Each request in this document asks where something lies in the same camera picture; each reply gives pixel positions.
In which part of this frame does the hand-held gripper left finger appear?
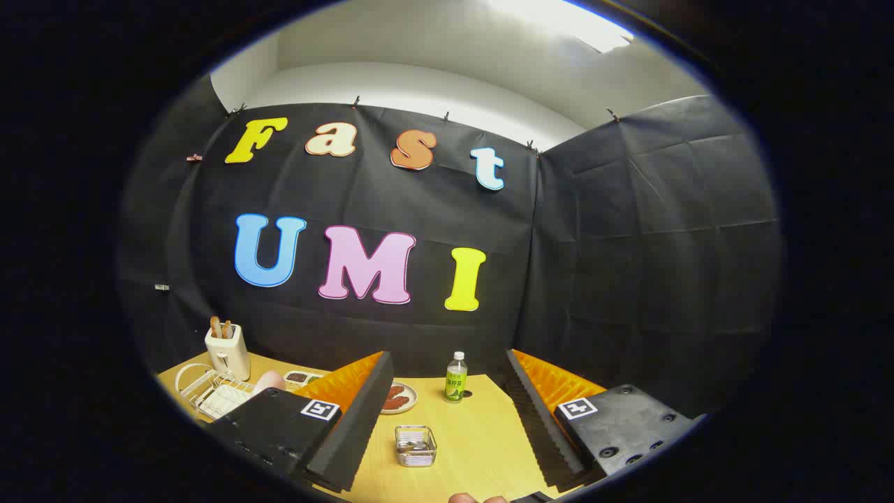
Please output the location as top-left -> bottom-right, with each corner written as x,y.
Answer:
207,351 -> 395,493

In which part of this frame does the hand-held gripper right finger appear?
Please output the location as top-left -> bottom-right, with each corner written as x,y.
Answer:
504,348 -> 708,490

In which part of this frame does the metal wire basket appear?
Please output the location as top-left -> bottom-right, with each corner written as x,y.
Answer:
395,425 -> 438,467

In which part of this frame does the white wire dish rack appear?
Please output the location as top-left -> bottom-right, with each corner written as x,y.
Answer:
175,363 -> 259,421

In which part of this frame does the cream oval sausage dish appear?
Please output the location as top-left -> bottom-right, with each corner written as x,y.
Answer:
381,381 -> 418,415

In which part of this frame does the green label drink bottle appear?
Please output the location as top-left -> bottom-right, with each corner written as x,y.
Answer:
444,351 -> 469,404

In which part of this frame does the white toaster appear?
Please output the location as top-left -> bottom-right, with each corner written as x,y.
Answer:
205,323 -> 251,381

